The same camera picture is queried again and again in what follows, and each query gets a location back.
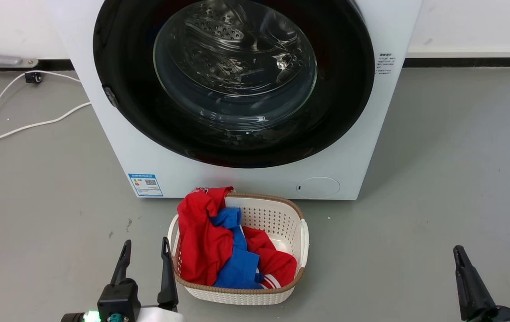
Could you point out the blue energy label sticker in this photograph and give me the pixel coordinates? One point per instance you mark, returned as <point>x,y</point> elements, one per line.
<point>146,185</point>

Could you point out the round white filter cover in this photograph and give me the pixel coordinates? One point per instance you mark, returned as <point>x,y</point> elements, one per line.
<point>318,188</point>

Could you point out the black round glass washer door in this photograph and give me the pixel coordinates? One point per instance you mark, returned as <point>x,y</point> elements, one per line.
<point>156,129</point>

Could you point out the white front-load washing machine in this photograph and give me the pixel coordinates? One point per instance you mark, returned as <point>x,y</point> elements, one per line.
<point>246,183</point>

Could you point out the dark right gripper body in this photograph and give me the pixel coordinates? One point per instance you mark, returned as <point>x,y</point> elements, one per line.
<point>503,315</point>

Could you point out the red garment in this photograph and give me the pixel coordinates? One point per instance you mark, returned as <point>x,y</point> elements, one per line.
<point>201,246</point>

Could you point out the white perforated laundry basket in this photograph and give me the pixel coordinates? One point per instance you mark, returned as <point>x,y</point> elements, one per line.
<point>277,219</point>

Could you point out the black baseboard strip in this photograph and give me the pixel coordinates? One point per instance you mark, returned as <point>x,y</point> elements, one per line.
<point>465,62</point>
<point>53,65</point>

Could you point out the small black clip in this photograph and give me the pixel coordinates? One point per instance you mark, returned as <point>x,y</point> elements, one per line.
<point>34,77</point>

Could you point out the grey pipe with bracket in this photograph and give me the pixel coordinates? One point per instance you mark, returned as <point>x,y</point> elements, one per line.
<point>0,58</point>

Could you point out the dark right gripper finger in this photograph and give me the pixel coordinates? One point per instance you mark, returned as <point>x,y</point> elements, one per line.
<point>472,286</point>

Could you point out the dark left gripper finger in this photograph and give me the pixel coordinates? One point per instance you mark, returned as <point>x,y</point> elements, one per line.
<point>120,295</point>
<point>167,286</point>

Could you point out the white green left gripper body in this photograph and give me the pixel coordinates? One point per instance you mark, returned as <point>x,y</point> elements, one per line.
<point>159,315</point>

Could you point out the black printed text label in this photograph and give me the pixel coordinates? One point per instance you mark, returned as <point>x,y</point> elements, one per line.
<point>385,63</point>

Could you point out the blue garment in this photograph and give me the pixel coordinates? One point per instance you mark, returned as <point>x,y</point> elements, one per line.
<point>239,268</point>

